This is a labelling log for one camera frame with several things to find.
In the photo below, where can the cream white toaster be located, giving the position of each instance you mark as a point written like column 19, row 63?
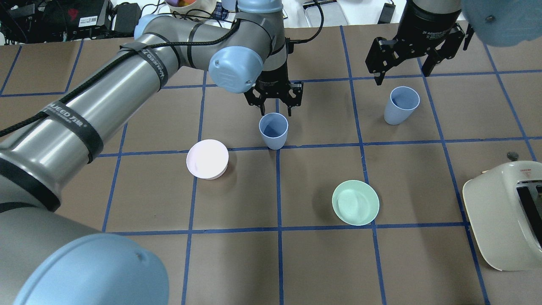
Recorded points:
column 504, row 209

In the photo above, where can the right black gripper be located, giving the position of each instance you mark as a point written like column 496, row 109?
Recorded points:
column 427, row 24

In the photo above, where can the blue cup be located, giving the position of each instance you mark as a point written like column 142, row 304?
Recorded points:
column 273, row 128
column 402, row 102

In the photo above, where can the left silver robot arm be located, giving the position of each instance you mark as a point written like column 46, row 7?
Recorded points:
column 48, row 259

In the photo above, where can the mint green bowl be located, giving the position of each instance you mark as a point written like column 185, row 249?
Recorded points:
column 355, row 203

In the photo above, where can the pink bowl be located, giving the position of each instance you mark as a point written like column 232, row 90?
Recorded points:
column 207, row 159

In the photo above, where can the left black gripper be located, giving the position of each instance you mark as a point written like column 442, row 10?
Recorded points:
column 273, row 80

